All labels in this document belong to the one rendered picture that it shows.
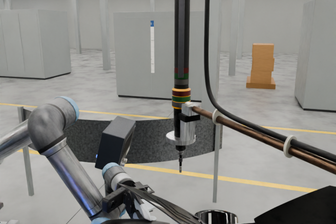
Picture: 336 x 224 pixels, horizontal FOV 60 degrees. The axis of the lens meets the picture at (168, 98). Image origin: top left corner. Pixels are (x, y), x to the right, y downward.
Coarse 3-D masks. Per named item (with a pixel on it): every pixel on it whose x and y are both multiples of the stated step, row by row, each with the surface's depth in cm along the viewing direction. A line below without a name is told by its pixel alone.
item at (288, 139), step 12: (204, 12) 55; (204, 24) 56; (204, 36) 56; (204, 48) 56; (204, 60) 57; (204, 72) 57; (216, 108) 55; (240, 120) 50; (264, 132) 45; (276, 132) 44; (288, 144) 41; (300, 144) 40; (288, 156) 42; (324, 156) 37
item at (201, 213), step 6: (204, 210) 76; (210, 210) 75; (216, 210) 75; (222, 210) 75; (198, 216) 76; (204, 216) 75; (216, 216) 74; (222, 216) 74; (228, 216) 74; (234, 216) 76; (204, 222) 74; (216, 222) 73; (222, 222) 73; (228, 222) 73; (234, 222) 75
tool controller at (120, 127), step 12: (120, 120) 153; (132, 120) 157; (108, 132) 135; (120, 132) 138; (132, 132) 152; (108, 144) 135; (120, 144) 134; (96, 156) 137; (108, 156) 136; (120, 156) 137
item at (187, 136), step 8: (184, 104) 64; (192, 104) 64; (184, 112) 64; (192, 112) 63; (184, 120) 63; (192, 120) 64; (184, 128) 65; (192, 128) 66; (168, 136) 69; (184, 136) 65; (192, 136) 66; (176, 144) 66; (184, 144) 66
